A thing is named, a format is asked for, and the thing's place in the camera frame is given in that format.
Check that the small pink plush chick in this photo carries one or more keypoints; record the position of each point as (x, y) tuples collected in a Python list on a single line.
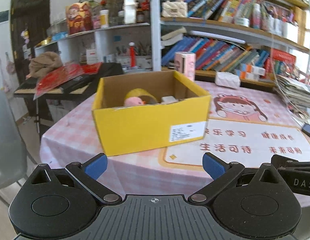
[(133, 101)]

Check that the black smartphone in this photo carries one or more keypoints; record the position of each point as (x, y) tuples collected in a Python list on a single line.
[(306, 129)]

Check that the pink cartoon desk mat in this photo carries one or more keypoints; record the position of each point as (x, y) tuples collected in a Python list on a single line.
[(244, 125)]

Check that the white quilted purse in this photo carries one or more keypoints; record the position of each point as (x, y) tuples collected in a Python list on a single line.
[(226, 79)]

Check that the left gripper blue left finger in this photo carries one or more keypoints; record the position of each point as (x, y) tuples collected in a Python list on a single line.
[(96, 166)]

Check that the wooden white bookshelf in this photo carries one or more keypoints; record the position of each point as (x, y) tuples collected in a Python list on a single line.
[(249, 35)]

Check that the pink cylindrical container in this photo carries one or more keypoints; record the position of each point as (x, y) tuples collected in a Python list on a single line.
[(185, 63)]

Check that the row of leaning books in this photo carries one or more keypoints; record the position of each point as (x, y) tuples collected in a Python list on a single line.
[(218, 55)]

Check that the yellow tape roll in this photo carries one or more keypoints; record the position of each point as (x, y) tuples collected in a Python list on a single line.
[(148, 98)]

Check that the red dictionary books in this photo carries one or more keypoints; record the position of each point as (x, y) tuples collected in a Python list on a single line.
[(280, 64)]

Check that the brown crumpled cloth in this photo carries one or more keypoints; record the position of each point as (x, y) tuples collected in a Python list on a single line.
[(43, 64)]

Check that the orange white box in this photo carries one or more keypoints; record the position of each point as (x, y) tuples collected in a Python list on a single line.
[(260, 71), (246, 75)]

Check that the cream pearl handle handbag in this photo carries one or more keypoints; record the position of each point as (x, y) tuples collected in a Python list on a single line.
[(175, 9)]

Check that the red paper packets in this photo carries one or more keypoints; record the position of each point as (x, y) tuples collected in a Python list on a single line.
[(62, 75)]

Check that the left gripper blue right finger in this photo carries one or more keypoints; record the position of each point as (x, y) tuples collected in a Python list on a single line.
[(214, 166)]

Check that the orange white box lower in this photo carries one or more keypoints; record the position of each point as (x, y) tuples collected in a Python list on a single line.
[(246, 75)]

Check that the orange white box upper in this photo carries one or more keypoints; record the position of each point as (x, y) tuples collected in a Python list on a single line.
[(260, 71)]

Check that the stack of papers and notebooks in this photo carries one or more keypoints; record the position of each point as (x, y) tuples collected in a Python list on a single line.
[(295, 94)]

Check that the grey chair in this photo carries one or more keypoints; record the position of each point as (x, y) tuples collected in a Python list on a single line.
[(13, 151)]

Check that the red fortune god box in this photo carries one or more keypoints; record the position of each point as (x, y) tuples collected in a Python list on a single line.
[(79, 17)]

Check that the white paper roll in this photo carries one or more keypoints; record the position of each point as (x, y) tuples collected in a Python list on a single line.
[(168, 100)]

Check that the black keyboard piano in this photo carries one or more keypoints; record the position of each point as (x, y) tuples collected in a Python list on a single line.
[(72, 90)]

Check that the yellow cardboard box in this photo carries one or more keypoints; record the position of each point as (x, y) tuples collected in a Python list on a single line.
[(124, 130)]

